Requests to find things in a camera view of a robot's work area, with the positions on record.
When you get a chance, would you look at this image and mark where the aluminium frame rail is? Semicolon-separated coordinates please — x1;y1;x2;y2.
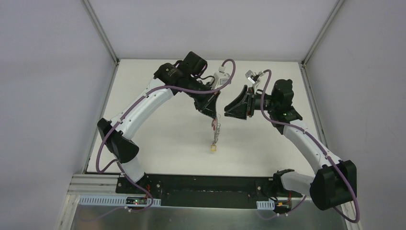
68;174;119;195

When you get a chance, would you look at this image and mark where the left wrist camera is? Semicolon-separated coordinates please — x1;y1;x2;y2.
212;66;230;90

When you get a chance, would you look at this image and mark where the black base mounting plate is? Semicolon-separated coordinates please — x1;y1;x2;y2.
115;174;302;209

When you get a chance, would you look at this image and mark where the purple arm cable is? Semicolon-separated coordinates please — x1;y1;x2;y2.
79;58;237;219
259;69;361;224

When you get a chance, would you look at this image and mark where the red-handled metal key holder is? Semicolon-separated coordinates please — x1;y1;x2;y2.
212;118;221;145

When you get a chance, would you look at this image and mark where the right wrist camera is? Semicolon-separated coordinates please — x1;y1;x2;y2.
245;70;262;84

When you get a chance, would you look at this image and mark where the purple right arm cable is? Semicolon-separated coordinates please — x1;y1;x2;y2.
259;69;361;224

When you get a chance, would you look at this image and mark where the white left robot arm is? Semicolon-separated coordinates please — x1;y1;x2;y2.
97;51;220;194

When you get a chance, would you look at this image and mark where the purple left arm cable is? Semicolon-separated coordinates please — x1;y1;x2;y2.
79;58;237;219

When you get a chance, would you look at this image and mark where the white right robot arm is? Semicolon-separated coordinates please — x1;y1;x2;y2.
224;80;357;210

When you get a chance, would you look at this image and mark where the white cable duct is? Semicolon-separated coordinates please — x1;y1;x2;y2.
78;195;161;207

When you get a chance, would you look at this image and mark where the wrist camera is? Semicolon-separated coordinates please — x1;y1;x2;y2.
245;70;262;84
212;66;230;90

